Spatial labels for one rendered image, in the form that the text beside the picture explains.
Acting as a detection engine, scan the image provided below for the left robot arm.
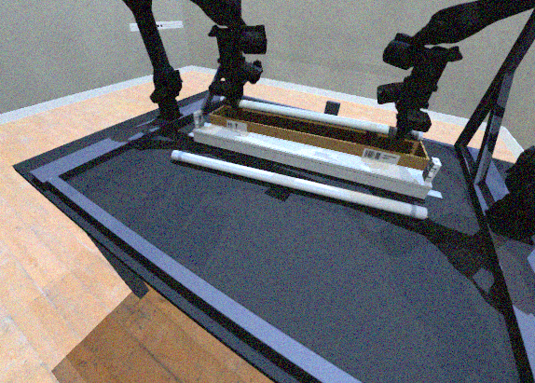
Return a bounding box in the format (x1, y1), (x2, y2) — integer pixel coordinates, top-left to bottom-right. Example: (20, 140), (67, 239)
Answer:
(377, 0), (535, 245)

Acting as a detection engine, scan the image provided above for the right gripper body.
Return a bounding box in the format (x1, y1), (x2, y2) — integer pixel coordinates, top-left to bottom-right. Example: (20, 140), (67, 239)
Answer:
(208, 54), (244, 97)

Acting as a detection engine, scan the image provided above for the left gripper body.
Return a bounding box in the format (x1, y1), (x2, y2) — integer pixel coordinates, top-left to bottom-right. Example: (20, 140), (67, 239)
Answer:
(397, 75), (438, 132)

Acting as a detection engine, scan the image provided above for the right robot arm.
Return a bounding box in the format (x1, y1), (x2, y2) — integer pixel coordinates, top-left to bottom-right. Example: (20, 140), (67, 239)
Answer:
(122, 0), (267, 121)

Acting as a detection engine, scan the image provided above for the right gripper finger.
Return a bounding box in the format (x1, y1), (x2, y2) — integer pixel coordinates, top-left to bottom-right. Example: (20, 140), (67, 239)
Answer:
(236, 80), (248, 100)
(226, 88), (240, 108)

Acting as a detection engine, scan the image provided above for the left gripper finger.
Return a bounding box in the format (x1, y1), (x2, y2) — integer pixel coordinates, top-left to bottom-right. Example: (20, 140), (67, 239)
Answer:
(396, 114), (411, 139)
(395, 102), (404, 114)

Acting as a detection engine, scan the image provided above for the long narrow brown open cardboard box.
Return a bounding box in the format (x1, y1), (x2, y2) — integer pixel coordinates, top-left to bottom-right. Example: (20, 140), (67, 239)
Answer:
(209, 105), (429, 171)

